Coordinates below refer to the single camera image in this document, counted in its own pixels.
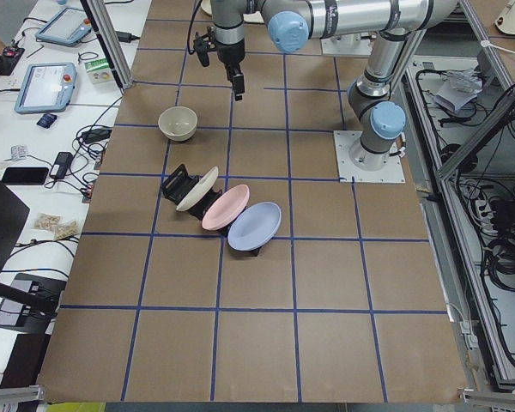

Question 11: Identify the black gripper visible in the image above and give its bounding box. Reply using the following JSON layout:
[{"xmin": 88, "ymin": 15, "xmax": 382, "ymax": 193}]
[{"xmin": 193, "ymin": 25, "xmax": 245, "ymax": 101}]

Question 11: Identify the blue plate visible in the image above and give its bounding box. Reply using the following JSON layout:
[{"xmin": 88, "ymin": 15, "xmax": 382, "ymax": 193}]
[{"xmin": 227, "ymin": 202, "xmax": 282, "ymax": 256}]

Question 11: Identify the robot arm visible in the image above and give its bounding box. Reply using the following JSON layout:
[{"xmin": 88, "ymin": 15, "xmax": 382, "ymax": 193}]
[{"xmin": 187, "ymin": 1, "xmax": 457, "ymax": 156}]

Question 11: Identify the cream plate in rack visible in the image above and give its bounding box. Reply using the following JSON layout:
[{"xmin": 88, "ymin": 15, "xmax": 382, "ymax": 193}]
[{"xmin": 176, "ymin": 166, "xmax": 219, "ymax": 212}]

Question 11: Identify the pink plate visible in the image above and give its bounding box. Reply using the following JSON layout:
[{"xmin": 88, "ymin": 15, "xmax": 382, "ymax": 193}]
[{"xmin": 202, "ymin": 184, "xmax": 250, "ymax": 231}]

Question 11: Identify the cream bowl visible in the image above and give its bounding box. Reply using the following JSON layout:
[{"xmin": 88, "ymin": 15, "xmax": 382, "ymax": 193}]
[{"xmin": 158, "ymin": 106, "xmax": 197, "ymax": 142}]

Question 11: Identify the green white box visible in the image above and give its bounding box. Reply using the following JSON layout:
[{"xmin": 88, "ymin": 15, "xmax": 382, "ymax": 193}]
[{"xmin": 84, "ymin": 58, "xmax": 113, "ymax": 84}]

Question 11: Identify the teach pendant tablet far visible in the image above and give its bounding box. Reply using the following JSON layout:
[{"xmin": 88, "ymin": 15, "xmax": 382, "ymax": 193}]
[{"xmin": 35, "ymin": 7, "xmax": 92, "ymax": 46}]

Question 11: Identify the teach pendant tablet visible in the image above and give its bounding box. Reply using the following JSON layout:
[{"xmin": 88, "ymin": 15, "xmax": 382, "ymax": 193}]
[
  {"xmin": 15, "ymin": 62, "xmax": 77, "ymax": 114},
  {"xmin": 35, "ymin": 7, "xmax": 92, "ymax": 46}
]

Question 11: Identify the teach pendant tablet near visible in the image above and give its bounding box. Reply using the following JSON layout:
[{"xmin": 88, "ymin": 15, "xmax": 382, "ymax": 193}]
[{"xmin": 15, "ymin": 62, "xmax": 77, "ymax": 114}]

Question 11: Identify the black power adapter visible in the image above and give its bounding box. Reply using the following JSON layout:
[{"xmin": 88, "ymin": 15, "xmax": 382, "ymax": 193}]
[{"xmin": 50, "ymin": 151, "xmax": 74, "ymax": 180}]

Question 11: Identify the black smartphone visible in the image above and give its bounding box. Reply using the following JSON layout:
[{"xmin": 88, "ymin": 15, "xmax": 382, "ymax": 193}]
[{"xmin": 1, "ymin": 167, "xmax": 49, "ymax": 185}]

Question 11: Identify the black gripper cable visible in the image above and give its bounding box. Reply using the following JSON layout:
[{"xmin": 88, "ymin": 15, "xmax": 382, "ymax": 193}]
[{"xmin": 185, "ymin": 0, "xmax": 218, "ymax": 55}]

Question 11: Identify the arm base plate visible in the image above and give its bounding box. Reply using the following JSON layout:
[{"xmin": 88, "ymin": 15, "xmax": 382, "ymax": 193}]
[{"xmin": 333, "ymin": 130, "xmax": 405, "ymax": 184}]

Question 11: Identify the aluminium frame post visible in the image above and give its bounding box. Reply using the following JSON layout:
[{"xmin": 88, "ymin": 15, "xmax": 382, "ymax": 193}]
[{"xmin": 81, "ymin": 0, "xmax": 134, "ymax": 90}]

